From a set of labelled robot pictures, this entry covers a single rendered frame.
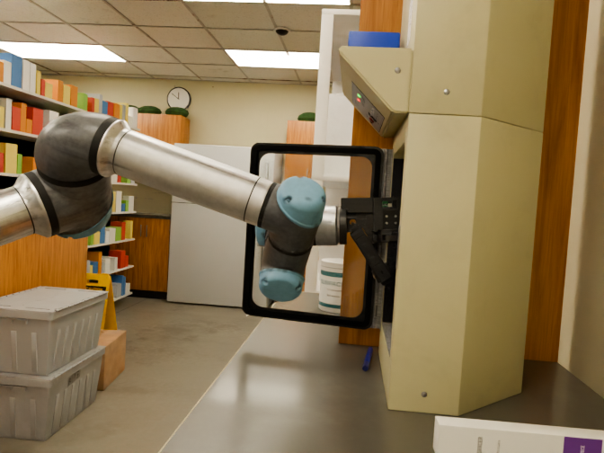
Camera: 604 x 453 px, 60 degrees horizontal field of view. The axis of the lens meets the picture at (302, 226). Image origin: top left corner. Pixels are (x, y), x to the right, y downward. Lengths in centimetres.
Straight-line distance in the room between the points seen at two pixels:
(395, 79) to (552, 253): 61
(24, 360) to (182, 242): 336
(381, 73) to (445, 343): 43
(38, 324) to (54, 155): 201
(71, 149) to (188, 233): 516
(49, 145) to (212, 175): 26
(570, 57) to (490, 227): 55
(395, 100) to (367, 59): 8
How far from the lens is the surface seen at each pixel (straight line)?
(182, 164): 83
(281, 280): 86
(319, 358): 113
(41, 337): 288
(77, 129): 88
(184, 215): 602
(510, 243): 96
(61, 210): 96
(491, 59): 90
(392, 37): 109
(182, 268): 607
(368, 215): 96
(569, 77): 132
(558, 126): 130
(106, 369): 363
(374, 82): 86
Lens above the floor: 127
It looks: 3 degrees down
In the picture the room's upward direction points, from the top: 4 degrees clockwise
